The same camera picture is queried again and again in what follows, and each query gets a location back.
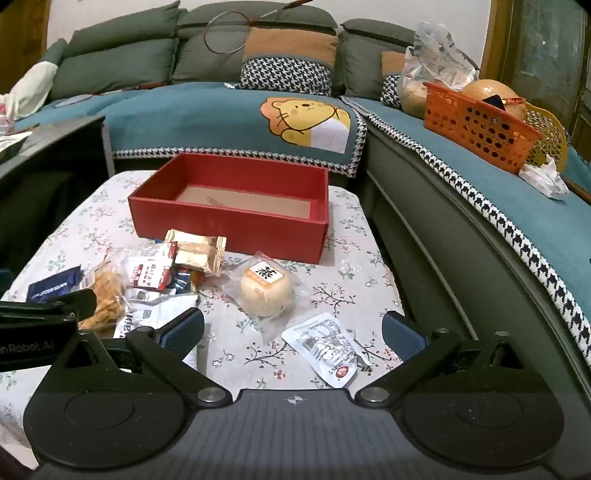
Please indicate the white cloth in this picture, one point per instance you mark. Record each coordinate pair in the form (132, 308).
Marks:
(32, 90)

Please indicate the round pastry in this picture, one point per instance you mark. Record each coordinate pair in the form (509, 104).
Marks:
(265, 288)

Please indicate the beige wafer packet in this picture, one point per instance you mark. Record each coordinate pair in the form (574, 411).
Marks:
(198, 254)

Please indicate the white sachet with red label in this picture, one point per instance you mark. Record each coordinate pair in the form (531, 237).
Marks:
(323, 346)

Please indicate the dark blue box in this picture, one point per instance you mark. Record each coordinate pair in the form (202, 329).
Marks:
(493, 102)

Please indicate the clear bag of fried sticks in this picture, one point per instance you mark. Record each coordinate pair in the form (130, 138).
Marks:
(106, 295)

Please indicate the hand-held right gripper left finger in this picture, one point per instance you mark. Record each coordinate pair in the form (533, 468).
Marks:
(182, 330)

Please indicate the teal houndstooth trim sofa cover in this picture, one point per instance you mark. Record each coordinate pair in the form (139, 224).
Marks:
(485, 184)

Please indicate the red cardboard box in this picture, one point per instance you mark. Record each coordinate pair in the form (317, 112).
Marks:
(221, 230)

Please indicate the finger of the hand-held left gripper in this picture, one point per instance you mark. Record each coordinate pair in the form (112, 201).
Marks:
(69, 304)

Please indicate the clear printed plastic bag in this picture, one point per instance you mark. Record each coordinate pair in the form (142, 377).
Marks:
(445, 50)

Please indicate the wooden glass door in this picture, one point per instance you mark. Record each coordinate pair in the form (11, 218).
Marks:
(545, 46)

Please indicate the red and yellow gummy packet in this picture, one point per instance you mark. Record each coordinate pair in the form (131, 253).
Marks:
(197, 277)

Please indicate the yellow plastic basket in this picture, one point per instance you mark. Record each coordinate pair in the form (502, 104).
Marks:
(549, 138)

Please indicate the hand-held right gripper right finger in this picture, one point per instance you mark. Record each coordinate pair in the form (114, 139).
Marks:
(401, 334)

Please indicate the pale yellow pomelo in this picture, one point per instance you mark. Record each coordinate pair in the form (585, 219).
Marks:
(412, 97)

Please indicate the yellow melon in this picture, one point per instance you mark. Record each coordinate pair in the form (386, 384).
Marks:
(489, 90)

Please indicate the black side table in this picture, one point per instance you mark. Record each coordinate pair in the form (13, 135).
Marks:
(55, 147)

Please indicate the green sofa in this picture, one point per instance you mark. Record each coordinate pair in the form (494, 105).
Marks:
(415, 230)

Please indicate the white floral tablecloth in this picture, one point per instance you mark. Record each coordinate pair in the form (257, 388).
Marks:
(323, 286)

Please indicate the blue biscuit packet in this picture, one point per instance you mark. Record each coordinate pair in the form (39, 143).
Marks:
(53, 284)

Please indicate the red and white snack packet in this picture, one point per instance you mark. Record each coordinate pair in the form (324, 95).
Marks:
(150, 272)

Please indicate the small blue snack packet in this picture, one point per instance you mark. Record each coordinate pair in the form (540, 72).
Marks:
(181, 282)

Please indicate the orange plastic basket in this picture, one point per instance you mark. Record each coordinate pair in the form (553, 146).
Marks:
(471, 124)

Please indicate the white wafer packet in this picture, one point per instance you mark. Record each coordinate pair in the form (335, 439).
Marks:
(161, 302)
(134, 325)

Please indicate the brown houndstooth cushion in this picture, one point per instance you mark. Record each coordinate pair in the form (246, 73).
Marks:
(291, 50)
(392, 78)

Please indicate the red plastic bag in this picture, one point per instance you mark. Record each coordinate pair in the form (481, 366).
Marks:
(4, 113)

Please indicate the paper sheet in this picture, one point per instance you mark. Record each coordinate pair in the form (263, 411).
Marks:
(14, 144)

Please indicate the teal lion print sofa cover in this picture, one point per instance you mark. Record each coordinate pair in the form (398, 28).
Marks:
(184, 120)

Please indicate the white crumpled tissue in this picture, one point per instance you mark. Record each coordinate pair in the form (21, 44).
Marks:
(545, 177)

